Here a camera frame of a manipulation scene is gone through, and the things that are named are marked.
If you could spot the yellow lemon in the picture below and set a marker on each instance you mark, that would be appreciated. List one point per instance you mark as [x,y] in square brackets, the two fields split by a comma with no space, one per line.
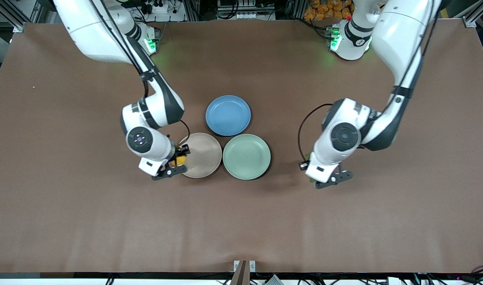
[180,160]

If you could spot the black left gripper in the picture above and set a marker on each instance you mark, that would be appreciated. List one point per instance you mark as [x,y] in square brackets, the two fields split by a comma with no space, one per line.
[303,168]

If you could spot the metal bracket with post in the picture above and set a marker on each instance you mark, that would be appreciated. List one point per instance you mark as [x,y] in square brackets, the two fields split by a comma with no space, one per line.
[241,273]

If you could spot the black electronics rack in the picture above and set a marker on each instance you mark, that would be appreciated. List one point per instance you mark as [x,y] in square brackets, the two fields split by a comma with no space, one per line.
[245,10]

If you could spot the mint green round plate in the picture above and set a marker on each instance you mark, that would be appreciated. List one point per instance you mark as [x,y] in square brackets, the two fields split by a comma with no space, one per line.
[247,156]

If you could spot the grey ribbed block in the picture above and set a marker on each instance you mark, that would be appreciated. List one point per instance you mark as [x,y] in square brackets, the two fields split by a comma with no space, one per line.
[273,281]

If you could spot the bag of oranges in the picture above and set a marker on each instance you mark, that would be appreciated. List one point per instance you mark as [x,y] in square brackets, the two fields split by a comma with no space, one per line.
[320,10]

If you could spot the white power strip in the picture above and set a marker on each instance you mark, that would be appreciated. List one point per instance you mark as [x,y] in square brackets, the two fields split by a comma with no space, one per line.
[166,10]

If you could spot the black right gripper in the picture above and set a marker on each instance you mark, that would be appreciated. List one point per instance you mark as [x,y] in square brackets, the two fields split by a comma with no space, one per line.
[180,151]

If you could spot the aluminium frame corner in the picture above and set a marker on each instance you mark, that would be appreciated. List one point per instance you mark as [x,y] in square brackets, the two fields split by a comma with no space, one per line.
[469,23]
[19,27]

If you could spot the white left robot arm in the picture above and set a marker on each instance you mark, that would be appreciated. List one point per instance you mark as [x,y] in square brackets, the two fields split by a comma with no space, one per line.
[399,35]

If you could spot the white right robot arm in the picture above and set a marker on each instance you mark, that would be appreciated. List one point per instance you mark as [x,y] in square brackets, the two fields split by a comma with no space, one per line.
[94,35]

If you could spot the blue round plate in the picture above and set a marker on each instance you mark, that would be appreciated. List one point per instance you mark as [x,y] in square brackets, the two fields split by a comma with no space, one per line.
[228,115]

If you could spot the beige round plate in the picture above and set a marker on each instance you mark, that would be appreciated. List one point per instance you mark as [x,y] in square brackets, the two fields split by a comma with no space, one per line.
[203,156]

